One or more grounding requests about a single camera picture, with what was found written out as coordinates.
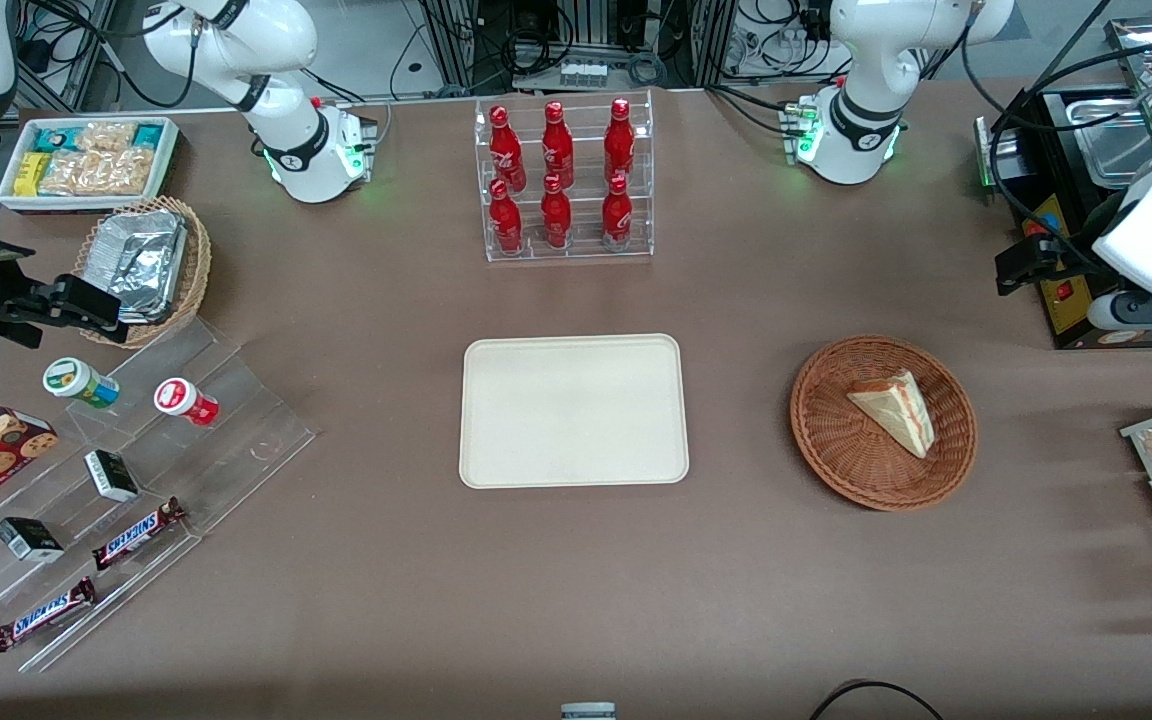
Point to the green lid snack cup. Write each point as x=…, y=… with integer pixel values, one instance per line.
x=76, y=380

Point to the small clear cracker bag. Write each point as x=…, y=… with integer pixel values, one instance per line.
x=106, y=135

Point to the large clear cracker bag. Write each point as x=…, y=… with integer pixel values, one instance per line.
x=101, y=173

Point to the Snickers chocolate bar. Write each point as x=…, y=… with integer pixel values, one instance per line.
x=43, y=614
x=136, y=535

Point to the black food warmer appliance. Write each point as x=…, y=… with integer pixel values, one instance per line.
x=1066, y=314

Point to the white power strip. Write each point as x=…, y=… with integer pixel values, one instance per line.
x=584, y=74

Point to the red lid snack cup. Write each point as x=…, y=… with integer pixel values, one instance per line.
x=181, y=398

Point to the light oval wicker basket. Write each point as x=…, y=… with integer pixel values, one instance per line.
x=198, y=270

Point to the yellow snack packet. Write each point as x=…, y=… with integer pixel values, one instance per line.
x=31, y=173

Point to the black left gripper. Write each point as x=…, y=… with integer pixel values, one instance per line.
x=1086, y=240

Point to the clear acrylic stepped display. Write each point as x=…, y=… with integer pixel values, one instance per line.
x=236, y=440

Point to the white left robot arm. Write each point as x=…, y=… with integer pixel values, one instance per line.
x=866, y=60

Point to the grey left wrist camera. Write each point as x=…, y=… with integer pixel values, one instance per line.
x=1151, y=312

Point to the clear acrylic bottle rack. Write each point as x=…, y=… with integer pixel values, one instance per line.
x=584, y=250

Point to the white rectangular snack bin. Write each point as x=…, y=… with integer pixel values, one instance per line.
x=8, y=195

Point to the triangular sandwich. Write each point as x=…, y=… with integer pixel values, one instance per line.
x=894, y=410

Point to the red cola bottle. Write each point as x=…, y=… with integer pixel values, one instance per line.
x=619, y=140
x=556, y=216
x=557, y=145
x=506, y=150
x=617, y=214
x=506, y=220

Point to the cream plastic tray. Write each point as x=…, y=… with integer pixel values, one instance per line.
x=573, y=411

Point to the small black white box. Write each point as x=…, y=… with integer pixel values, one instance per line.
x=28, y=540
x=111, y=476

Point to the teal snack packet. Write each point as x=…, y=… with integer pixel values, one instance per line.
x=54, y=138
x=148, y=135

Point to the brown round wicker basket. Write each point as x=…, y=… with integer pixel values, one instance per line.
x=836, y=440

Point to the stacked aluminium foil trays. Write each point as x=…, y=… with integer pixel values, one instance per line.
x=141, y=260

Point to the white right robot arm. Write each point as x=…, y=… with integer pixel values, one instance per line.
x=286, y=40

